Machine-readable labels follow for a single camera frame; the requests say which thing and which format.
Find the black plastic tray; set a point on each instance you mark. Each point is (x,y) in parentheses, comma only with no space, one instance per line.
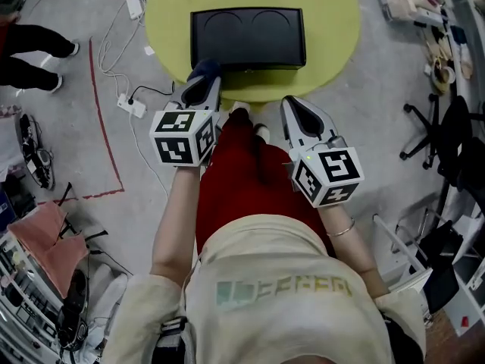
(246,40)

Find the person's white shoe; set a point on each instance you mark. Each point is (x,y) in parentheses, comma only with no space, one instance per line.
(262,131)
(240,106)

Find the white round bowl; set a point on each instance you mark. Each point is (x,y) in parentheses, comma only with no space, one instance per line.
(443,76)

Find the person's right forearm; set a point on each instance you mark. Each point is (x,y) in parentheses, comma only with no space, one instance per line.
(352,256)

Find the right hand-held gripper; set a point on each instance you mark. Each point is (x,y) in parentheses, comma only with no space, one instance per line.
(333,173)

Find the white power strip black plug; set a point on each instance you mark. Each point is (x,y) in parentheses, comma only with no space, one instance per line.
(132,106)

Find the person's white right shoe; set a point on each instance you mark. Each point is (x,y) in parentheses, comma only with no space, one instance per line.
(262,131)

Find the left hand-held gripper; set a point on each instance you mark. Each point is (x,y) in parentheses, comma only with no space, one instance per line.
(178,139)

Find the open black equipment case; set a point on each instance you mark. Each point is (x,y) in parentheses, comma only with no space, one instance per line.
(36,154)

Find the person's white left shoe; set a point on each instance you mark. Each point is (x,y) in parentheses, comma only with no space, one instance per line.
(240,106)

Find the cream printed shirt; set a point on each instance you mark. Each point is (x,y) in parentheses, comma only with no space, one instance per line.
(265,317)

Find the white curved desk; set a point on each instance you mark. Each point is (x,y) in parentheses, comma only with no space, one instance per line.
(470,32)

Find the red skirt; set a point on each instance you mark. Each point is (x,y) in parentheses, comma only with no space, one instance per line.
(242,188)

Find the person's left forearm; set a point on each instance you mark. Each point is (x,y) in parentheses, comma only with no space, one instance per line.
(178,222)

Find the table with white checked cover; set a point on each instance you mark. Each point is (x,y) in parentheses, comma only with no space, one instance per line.
(7,139)

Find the dark blue cloth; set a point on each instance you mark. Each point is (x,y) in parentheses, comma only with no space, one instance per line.
(206,70)

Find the black office chair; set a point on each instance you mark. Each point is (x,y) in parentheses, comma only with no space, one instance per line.
(454,135)

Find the round table with green tablecloth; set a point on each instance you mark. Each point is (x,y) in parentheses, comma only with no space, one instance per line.
(329,32)

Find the white open cabinet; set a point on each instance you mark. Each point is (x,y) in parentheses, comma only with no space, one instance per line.
(407,281)

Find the grey metal equipment rack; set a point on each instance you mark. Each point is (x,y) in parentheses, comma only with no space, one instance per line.
(19,309)

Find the red floor tape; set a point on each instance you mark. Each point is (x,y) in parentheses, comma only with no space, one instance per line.
(104,135)

